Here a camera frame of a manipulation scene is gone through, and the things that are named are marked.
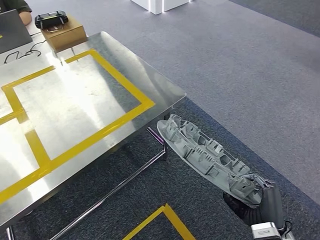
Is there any thin black cable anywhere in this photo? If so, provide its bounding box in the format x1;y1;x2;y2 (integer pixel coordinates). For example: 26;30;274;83
3;31;48;64

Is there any brown cardboard box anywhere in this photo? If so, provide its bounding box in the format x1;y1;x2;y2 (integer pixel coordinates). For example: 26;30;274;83
40;16;88;53

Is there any black handheld controller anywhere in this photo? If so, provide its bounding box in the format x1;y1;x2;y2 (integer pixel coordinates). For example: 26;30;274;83
34;10;69;31

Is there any person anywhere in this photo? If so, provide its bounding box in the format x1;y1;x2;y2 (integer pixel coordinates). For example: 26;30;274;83
0;0;32;26

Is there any grey plastic wheel hubcap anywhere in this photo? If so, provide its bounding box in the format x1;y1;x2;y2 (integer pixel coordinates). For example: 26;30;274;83
156;114;269;208

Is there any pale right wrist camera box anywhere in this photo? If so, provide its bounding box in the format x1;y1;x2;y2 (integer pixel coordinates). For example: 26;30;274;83
251;221;282;240

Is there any white desk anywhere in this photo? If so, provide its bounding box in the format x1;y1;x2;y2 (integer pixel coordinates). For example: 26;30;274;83
0;21;54;67

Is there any stainless steel workbench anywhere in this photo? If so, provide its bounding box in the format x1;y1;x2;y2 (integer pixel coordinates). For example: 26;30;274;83
0;31;187;240

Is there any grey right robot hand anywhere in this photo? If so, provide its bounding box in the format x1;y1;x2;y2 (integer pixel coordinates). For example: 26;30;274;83
246;173;285;230

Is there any white lit plinth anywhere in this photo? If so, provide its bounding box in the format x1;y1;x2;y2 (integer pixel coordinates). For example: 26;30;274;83
130;0;191;16

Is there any grey laptop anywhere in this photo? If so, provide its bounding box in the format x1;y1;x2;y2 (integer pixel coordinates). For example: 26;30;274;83
0;9;33;55

